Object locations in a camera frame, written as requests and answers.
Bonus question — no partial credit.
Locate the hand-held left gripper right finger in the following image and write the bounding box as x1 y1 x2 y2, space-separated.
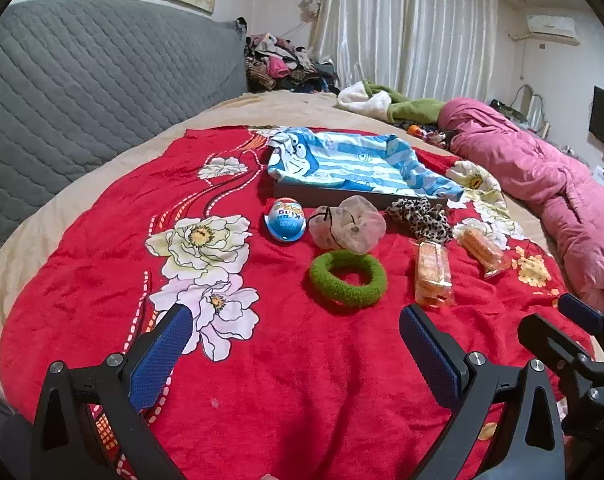
399 304 567 480

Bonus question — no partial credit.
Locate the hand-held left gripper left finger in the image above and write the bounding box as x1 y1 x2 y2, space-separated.
30 303 195 480

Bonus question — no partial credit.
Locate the white air conditioner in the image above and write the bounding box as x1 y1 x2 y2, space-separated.
526 14 581 47

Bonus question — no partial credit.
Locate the green white fleece blanket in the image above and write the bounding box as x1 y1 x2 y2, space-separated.
336 80 450 126

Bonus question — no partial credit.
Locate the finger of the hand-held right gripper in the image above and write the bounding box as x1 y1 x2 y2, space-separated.
517 313 598 393
557 293 604 356

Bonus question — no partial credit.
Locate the green fuzzy scrunchie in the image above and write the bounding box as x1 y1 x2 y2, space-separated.
309 251 387 309

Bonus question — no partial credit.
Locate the leopard print scrunchie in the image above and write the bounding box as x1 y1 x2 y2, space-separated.
384 196 454 243

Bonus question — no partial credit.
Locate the arched mirror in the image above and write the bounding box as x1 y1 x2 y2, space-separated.
509 85 553 138

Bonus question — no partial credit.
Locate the dark shallow tray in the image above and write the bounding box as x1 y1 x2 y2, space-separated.
273 180 447 211

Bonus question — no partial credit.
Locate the orange snack packet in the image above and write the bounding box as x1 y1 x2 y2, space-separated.
413 240 455 309
457 226 512 279

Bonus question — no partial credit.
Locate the sheer beige scrunchie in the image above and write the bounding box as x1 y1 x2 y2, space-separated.
308 195 387 256

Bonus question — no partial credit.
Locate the blue white toy egg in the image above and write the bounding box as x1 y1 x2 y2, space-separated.
264 197 307 243

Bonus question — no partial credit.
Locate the pink quilt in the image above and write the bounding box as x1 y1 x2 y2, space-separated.
438 97 604 318

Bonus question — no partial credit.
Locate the blue striped cartoon cloth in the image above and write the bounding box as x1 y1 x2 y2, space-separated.
267 127 465 201

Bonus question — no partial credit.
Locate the pile of clothes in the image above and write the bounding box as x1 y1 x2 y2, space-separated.
244 33 340 95

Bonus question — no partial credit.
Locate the grey quilted headboard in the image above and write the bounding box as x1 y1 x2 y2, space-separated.
0 0 249 273

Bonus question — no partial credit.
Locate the red floral blanket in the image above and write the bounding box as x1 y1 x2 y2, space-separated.
0 127 604 480

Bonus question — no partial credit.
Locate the beige bed sheet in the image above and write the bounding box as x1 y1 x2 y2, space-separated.
0 91 603 401

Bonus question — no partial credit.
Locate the white curtain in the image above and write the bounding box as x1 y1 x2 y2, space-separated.
299 0 500 106

